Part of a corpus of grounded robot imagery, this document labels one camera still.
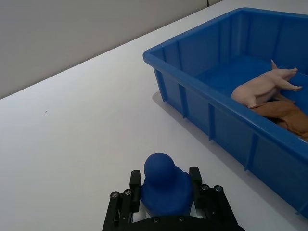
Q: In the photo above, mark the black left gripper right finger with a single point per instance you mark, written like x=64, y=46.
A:
x=211, y=202

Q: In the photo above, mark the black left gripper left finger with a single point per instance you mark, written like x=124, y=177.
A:
x=125, y=204

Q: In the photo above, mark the blue rubber duck toy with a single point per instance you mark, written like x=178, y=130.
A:
x=166, y=186

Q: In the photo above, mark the blue plastic bin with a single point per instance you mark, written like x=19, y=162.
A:
x=231, y=96

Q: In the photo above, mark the brown toy animal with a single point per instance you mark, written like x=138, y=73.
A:
x=286, y=115

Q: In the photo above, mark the pink toy pig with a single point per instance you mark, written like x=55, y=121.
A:
x=264, y=87

